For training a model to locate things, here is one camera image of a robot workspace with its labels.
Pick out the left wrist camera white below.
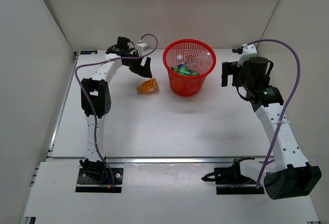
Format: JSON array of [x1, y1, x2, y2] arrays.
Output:
[[135, 41, 151, 55]]

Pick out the red plastic mesh bin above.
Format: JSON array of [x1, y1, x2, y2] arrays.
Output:
[[162, 39, 216, 97]]

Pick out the aluminium table edge rail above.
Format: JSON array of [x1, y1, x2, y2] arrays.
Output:
[[79, 156, 273, 164]]

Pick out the red label cola bottle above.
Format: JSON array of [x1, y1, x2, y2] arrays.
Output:
[[184, 55, 197, 69]]

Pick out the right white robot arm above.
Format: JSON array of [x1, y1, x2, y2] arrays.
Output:
[[202, 57, 322, 200]]

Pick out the blue label water bottle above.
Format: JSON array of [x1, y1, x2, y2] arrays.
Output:
[[176, 55, 185, 67]]

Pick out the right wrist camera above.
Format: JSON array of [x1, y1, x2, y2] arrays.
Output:
[[236, 44, 258, 67]]

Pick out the orange juice bottle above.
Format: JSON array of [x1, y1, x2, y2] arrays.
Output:
[[136, 78, 159, 95]]

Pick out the green soda bottle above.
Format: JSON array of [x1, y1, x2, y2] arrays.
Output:
[[172, 65, 200, 77]]

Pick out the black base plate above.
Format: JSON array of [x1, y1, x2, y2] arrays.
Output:
[[75, 167, 124, 193], [214, 165, 265, 195]]

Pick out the clear crushed plastic bottle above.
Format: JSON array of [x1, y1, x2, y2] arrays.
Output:
[[197, 50, 212, 68]]

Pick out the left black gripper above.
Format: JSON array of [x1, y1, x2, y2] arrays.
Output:
[[123, 51, 152, 78]]

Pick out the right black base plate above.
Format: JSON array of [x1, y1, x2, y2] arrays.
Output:
[[214, 165, 265, 195]]

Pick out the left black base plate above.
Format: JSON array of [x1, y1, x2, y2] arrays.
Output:
[[75, 167, 124, 193]]

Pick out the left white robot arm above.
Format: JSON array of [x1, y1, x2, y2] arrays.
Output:
[[77, 36, 152, 187]]

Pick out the left black corner label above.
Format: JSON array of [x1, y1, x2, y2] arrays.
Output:
[[80, 50, 98, 55]]

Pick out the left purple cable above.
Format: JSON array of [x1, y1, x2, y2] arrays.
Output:
[[74, 34, 158, 191]]

